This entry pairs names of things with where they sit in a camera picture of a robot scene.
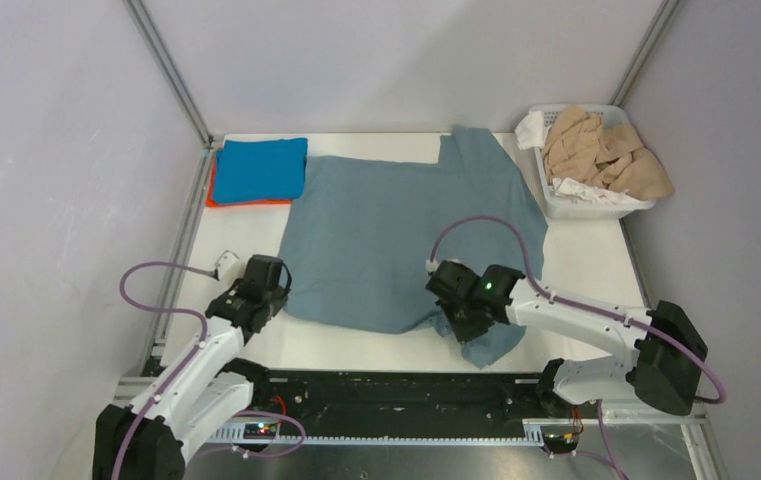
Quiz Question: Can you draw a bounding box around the grey-blue t-shirt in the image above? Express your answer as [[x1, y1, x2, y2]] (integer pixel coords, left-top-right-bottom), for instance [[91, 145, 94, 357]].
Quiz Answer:
[[279, 127, 548, 336]]

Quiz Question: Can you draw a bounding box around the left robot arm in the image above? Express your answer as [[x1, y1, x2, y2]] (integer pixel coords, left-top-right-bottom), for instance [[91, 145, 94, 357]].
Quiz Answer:
[[92, 251, 292, 479]]

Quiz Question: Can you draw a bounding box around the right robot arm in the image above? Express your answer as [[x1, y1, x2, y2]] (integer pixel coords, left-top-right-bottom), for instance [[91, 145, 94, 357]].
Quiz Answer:
[[426, 260, 708, 418]]

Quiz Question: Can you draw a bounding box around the folded orange t-shirt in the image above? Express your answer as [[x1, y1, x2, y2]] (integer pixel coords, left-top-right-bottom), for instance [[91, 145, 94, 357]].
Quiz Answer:
[[205, 171, 292, 208]]

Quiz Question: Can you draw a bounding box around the folded blue t-shirt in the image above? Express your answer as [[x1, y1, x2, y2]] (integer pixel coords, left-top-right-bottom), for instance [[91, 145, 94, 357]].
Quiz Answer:
[[213, 137, 309, 203]]

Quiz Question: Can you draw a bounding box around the white laundry basket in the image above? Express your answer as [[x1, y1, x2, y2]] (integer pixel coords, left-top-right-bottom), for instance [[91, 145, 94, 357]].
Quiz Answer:
[[529, 104, 657, 220]]

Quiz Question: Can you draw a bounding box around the left controller board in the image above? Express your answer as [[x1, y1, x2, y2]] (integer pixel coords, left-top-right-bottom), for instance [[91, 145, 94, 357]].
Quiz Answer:
[[242, 422, 279, 440]]

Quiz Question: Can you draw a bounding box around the controller board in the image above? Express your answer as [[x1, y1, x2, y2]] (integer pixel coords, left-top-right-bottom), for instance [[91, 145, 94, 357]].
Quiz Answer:
[[542, 433, 581, 456], [242, 422, 279, 440]]

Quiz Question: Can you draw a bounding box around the right controller board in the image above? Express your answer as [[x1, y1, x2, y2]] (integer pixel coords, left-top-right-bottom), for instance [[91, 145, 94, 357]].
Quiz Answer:
[[542, 433, 581, 456]]

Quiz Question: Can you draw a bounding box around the beige crumpled t-shirt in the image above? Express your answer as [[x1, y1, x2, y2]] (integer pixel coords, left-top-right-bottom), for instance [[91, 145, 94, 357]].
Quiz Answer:
[[542, 105, 675, 201]]

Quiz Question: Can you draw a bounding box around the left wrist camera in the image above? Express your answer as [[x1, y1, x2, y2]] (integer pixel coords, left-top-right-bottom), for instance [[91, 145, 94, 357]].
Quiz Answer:
[[213, 250, 244, 284]]

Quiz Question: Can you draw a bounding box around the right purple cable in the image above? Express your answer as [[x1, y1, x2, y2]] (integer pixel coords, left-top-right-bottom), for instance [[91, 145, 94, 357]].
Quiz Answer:
[[429, 215, 728, 480]]

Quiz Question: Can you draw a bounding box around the purple cable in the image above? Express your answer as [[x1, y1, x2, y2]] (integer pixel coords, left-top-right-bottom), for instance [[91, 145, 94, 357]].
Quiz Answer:
[[109, 261, 308, 480], [429, 215, 728, 480]]

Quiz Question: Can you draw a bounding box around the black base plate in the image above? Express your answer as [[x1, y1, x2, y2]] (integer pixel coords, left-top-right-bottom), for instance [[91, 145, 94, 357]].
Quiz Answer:
[[248, 369, 576, 443]]

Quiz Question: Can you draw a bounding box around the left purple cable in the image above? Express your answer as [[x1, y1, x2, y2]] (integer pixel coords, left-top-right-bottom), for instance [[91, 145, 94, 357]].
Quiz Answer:
[[109, 261, 308, 480]]

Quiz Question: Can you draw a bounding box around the aluminium frame rail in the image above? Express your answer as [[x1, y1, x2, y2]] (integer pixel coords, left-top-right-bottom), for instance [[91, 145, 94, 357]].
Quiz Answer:
[[108, 377, 709, 446]]

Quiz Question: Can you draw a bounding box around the left corner aluminium post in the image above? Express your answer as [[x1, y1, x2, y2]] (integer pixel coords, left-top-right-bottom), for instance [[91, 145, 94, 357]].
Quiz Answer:
[[122, 0, 213, 147]]

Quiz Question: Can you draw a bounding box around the corner aluminium post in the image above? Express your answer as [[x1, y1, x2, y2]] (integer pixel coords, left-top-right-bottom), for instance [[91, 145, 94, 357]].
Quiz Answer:
[[122, 0, 213, 147], [610, 0, 684, 107]]

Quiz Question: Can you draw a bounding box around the right corner aluminium post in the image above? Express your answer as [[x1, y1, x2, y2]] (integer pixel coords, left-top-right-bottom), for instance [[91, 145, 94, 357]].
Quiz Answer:
[[610, 0, 684, 107]]

